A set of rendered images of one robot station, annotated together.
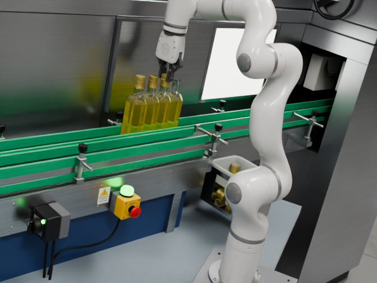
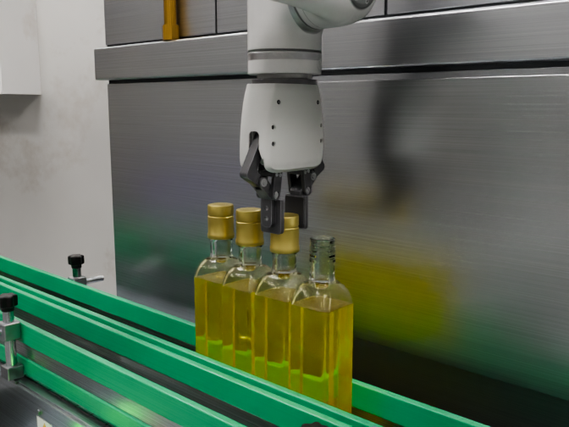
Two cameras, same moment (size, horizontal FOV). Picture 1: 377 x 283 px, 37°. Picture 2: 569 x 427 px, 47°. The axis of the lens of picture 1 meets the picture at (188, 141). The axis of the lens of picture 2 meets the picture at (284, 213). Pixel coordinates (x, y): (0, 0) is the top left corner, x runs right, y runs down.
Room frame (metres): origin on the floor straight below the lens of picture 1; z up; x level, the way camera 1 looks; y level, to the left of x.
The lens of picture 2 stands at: (1.98, -0.63, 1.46)
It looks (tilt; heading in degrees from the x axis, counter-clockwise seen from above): 10 degrees down; 90
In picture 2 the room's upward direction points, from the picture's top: straight up
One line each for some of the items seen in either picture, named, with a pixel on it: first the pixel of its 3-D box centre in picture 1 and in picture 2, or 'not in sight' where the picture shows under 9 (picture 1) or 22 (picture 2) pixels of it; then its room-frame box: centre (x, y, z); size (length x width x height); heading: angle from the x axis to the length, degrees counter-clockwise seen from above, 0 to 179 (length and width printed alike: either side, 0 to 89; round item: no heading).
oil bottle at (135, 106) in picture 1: (132, 122); (222, 332); (1.89, 0.21, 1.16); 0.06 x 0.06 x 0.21; 48
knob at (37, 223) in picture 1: (33, 226); not in sight; (1.40, 0.39, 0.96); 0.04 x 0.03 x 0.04; 48
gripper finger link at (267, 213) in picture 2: (173, 73); (265, 205); (1.95, 0.10, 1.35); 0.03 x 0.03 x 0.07; 48
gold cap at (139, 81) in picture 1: (139, 81); (220, 220); (1.89, 0.21, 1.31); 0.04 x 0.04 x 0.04
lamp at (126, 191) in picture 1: (127, 190); not in sight; (1.66, 0.16, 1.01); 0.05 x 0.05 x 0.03
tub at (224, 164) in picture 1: (240, 178); not in sight; (2.04, -0.23, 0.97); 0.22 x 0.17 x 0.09; 48
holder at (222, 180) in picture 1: (233, 186); not in sight; (2.05, -0.21, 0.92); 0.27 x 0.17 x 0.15; 48
